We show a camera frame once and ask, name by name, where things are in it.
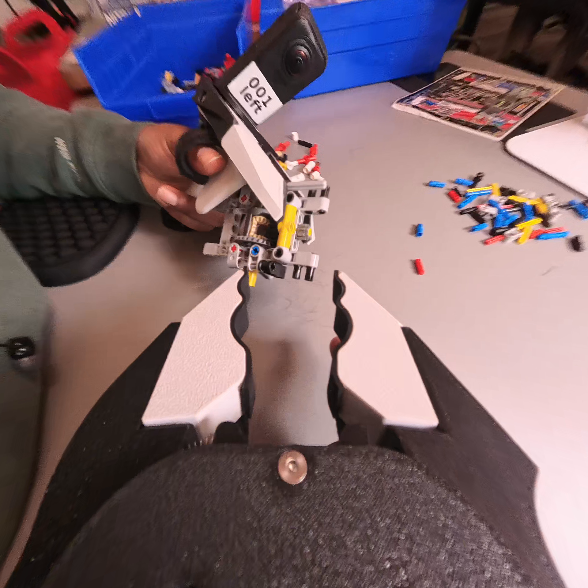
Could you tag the pile of red white lego connectors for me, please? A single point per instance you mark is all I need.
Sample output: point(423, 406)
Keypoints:
point(305, 160)

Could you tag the person's left hand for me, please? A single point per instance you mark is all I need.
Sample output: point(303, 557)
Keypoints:
point(160, 170)

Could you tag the black mesh chair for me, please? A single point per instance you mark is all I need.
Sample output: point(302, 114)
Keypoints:
point(69, 239)

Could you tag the red plastic object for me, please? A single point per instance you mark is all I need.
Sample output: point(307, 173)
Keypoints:
point(32, 50)

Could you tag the blue plastic bin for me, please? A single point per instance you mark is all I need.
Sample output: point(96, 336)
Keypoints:
point(367, 46)
point(138, 55)

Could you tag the person's green hoodie torso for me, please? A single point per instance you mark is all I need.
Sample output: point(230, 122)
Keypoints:
point(18, 413)

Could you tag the person's right hand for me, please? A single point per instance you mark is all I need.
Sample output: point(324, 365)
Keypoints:
point(335, 347)

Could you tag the grey lego gearbox assembly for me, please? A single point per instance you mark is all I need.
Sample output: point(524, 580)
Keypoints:
point(275, 229)

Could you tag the pile of blue yellow lego pins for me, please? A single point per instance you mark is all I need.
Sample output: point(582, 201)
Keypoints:
point(510, 211)

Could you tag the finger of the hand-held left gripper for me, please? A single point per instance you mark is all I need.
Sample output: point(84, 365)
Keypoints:
point(252, 160)
point(216, 193)

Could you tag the single red lego pin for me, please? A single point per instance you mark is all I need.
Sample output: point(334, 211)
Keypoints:
point(419, 266)

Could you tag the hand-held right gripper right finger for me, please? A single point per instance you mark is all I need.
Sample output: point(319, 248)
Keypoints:
point(386, 372)

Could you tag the lego instruction booklet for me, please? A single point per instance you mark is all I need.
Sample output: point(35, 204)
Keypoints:
point(477, 101)

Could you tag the heap of assorted lego parts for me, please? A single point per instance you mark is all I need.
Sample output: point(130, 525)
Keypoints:
point(183, 82)

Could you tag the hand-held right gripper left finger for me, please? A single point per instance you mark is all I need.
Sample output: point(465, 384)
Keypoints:
point(197, 367)

